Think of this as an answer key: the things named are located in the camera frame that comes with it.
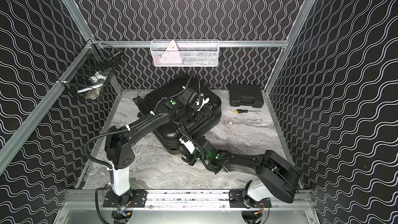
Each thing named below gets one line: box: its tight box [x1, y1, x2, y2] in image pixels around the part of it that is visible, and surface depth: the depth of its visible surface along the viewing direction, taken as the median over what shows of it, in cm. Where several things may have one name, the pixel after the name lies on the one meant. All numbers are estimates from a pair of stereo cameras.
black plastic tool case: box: [229, 84, 264, 108], surface depth 112 cm
